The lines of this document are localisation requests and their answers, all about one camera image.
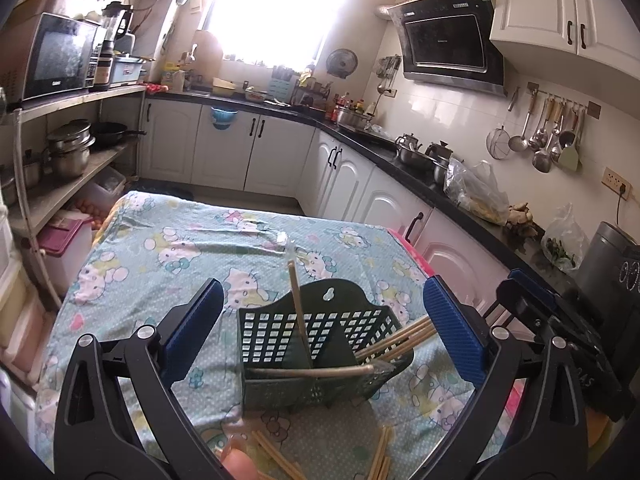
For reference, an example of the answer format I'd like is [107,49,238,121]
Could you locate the black range hood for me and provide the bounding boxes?
[387,0,508,97]

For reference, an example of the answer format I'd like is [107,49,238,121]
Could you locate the black frying pan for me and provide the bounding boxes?
[90,122,148,150]

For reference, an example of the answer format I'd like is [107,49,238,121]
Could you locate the cartoon cat printed tablecloth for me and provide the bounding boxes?
[37,190,506,480]

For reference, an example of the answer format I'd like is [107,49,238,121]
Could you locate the pile of bamboo chopsticks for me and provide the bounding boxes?
[220,425,396,480]

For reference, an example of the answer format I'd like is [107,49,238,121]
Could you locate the small wall fan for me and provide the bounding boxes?
[326,48,358,79]

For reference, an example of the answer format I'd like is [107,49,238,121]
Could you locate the black countertop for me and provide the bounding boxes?
[145,87,640,341]

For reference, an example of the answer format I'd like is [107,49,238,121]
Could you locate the stacked steel pots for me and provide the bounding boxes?
[45,120,96,178]

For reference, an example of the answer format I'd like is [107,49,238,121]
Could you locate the black microwave oven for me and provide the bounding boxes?
[0,12,101,103]

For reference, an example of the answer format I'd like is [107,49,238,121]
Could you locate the pastel plastic drawer tower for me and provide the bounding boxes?
[0,205,58,386]

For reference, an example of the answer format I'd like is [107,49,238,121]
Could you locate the grey cylindrical canister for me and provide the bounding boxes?
[575,221,640,301]

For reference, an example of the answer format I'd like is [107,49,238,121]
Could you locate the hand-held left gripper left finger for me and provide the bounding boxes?
[52,279,226,480]

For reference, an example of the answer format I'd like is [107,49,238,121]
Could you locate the green perforated utensil holder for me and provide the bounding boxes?
[236,278,416,413]

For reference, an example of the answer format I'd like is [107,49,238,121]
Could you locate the pink storage box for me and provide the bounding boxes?
[37,217,93,298]

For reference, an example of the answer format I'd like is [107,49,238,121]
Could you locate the clear plastic bag with greens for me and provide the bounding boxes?
[541,203,590,272]

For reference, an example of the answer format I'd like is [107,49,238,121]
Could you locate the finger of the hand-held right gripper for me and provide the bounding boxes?
[509,268,557,307]
[495,280,543,335]

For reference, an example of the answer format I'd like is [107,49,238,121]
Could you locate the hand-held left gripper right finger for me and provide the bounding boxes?
[422,275,591,480]

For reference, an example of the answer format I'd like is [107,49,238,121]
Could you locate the grey plastic container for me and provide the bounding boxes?
[107,55,150,86]

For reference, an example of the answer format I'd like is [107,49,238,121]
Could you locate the steel kettle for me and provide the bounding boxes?
[425,141,453,183]
[396,133,426,166]

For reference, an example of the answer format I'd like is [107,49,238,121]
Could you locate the person's left hand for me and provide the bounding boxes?
[220,447,261,480]

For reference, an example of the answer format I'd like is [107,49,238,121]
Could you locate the steel cooking pot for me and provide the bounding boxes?
[335,106,373,128]

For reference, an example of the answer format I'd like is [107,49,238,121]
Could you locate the wall power socket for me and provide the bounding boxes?
[604,166,632,194]

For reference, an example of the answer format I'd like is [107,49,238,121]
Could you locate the chopstick pair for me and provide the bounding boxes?
[277,232,315,367]
[247,364,393,381]

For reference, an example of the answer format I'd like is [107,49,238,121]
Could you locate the black blender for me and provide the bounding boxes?
[92,1,135,92]

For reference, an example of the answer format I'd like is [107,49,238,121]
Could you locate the row of hanging kitchen utensils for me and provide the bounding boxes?
[487,82,601,173]

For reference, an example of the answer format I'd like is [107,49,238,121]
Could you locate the metal shelf rack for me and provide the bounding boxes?
[0,84,148,261]

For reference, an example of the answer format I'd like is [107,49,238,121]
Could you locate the bundle of bamboo chopsticks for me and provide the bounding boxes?
[352,314,433,363]

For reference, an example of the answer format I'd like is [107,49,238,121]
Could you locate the white wall cabinet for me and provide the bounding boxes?
[489,0,640,66]

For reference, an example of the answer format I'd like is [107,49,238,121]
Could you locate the ginger roots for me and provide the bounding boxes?
[505,202,543,238]

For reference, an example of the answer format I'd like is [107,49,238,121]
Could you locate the pink plastic table cover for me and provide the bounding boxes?
[385,227,528,426]

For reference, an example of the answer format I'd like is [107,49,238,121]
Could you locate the clear plastic storage box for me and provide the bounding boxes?
[75,165,126,226]

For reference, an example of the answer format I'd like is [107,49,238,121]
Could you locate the cardboard box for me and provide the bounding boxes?
[10,0,86,26]

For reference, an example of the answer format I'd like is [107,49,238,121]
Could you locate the blue plastic bowl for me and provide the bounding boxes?
[209,106,237,131]

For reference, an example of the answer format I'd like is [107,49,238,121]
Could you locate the bright window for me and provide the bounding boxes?
[200,0,353,68]

